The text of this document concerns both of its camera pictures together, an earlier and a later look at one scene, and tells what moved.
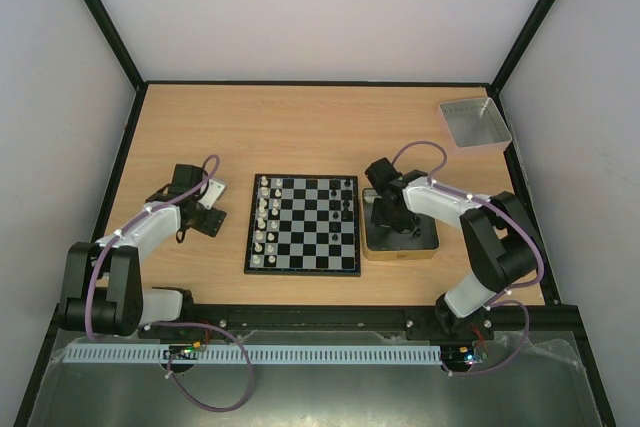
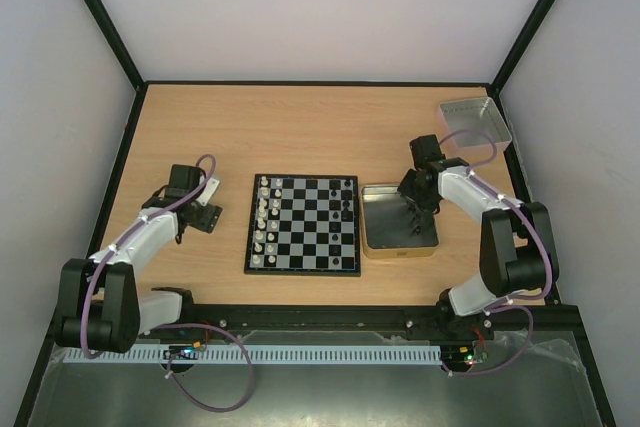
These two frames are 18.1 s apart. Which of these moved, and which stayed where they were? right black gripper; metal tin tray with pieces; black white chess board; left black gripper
Moved: right black gripper
Stayed: black white chess board; left black gripper; metal tin tray with pieces
